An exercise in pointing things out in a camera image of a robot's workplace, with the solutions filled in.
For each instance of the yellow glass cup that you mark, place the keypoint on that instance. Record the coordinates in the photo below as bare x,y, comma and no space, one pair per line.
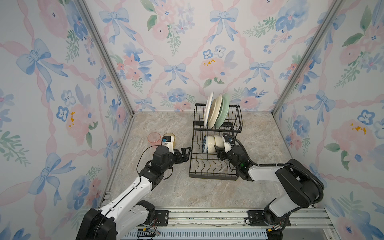
171,135

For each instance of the cream plate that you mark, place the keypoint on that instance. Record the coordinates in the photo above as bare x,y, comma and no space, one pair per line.
214,111

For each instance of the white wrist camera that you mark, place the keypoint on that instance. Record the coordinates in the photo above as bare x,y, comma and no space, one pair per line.
228,144
168,143

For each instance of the white plate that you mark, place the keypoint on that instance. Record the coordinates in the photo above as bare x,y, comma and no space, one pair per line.
207,109

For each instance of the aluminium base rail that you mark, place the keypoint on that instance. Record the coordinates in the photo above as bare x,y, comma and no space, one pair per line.
208,224

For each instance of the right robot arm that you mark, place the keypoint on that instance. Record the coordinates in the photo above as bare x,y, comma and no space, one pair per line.
302,188

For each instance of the green plate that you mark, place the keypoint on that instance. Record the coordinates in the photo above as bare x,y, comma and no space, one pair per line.
223,110

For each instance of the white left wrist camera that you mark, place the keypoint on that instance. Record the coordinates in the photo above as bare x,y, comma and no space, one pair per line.
168,143

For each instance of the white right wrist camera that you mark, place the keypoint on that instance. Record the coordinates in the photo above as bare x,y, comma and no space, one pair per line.
228,144

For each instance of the aluminium corner post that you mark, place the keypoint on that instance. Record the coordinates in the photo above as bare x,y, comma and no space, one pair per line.
95,34
320,33

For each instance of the black wire dish rack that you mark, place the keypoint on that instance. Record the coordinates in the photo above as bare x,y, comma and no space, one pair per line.
209,166

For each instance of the cream ribbed bowl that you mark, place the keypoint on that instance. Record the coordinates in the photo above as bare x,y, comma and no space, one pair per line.
215,141

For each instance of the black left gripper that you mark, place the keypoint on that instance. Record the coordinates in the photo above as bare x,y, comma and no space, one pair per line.
184,157

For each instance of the blue floral bowl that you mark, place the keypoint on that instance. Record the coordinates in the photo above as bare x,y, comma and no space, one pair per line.
205,145

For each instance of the aluminium corner post left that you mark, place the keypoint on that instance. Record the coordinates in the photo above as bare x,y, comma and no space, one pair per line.
95,34

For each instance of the pink glass cup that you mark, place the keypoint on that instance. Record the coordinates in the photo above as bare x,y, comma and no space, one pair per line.
154,139

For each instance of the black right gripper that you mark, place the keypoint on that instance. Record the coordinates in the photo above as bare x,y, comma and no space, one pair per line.
221,153

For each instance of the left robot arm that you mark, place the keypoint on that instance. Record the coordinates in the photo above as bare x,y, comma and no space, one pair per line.
129,209

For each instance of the aluminium corner post right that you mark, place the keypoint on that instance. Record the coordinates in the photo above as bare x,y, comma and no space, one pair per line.
320,33

